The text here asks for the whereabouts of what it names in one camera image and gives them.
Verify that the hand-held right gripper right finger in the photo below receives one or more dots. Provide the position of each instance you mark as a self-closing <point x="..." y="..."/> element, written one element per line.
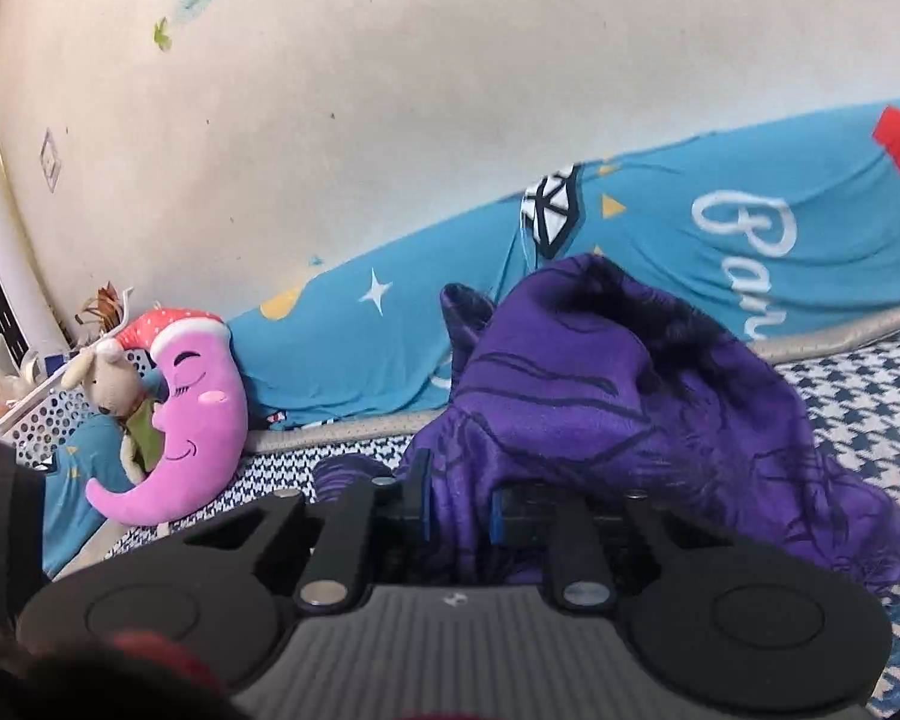
<point x="497" y="519"/>

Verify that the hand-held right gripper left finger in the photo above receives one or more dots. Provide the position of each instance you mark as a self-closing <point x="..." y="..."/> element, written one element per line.
<point x="422" y="496"/>

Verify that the purple floral shirt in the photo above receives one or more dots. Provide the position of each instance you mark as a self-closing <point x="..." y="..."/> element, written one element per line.
<point x="607" y="405"/>

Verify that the white plastic basket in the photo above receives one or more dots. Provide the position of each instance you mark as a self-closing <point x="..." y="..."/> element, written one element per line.
<point x="45" y="409"/>

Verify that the blue printed bolster cover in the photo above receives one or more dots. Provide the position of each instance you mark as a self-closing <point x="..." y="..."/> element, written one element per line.
<point x="390" y="345"/>

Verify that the pink moon plush pillow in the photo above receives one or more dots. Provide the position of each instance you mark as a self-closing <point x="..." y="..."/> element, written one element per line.
<point x="195" y="420"/>

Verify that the dried brown plant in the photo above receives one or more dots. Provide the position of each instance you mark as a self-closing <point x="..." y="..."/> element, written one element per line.
<point x="103" y="307"/>

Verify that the wall socket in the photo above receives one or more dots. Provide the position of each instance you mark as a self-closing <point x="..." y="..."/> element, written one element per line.
<point x="49" y="159"/>

